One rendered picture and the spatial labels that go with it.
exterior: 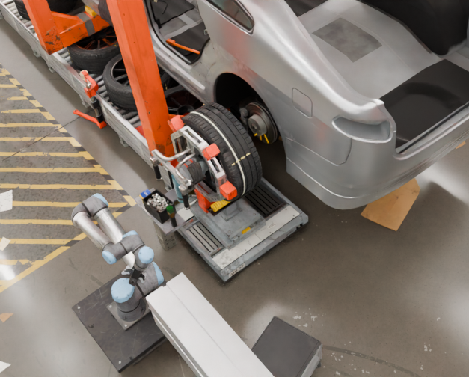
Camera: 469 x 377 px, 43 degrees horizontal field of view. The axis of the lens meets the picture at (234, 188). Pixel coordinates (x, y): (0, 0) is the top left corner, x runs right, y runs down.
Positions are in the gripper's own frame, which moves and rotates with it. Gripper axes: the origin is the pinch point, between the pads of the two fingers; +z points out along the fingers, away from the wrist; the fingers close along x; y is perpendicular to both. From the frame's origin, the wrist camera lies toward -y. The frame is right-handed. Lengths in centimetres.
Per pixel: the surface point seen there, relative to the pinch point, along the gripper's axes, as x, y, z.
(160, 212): 1, 56, 6
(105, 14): 117, 235, 37
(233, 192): -33, 62, -46
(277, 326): -94, 3, -20
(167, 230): -8, 51, 14
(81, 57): 126, 220, 88
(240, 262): -68, 58, 25
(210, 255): -47, 60, 36
